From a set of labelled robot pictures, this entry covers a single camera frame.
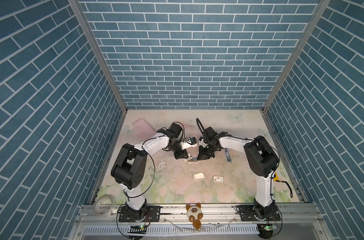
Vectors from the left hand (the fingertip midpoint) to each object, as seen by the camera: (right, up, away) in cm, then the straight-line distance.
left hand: (186, 154), depth 89 cm
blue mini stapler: (+26, -1, +4) cm, 27 cm away
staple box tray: (+7, -12, -3) cm, 15 cm away
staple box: (+18, -13, -5) cm, 23 cm away
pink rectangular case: (-31, +14, +19) cm, 39 cm away
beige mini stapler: (+4, -4, +3) cm, 6 cm away
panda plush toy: (+5, -25, -17) cm, 31 cm away
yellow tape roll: (+52, -12, -5) cm, 54 cm away
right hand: (+6, -3, +3) cm, 8 cm away
